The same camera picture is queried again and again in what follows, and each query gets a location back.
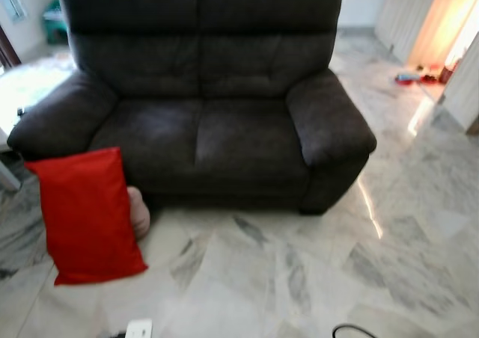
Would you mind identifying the white low table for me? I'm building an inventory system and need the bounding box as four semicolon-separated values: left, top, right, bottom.
0;54;76;141

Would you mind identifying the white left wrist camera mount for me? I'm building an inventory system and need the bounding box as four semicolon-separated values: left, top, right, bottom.
125;319;153;338

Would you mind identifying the dark brown fabric sofa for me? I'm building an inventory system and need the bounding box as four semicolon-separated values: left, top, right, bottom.
6;0;377;215

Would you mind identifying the red pillow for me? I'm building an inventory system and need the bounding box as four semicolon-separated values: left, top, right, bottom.
24;147;149;286

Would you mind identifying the teal plastic stool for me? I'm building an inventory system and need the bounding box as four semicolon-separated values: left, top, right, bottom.
41;0;70;46

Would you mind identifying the red floor clutter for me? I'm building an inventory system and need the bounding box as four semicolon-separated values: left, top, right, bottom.
394;64;454;86

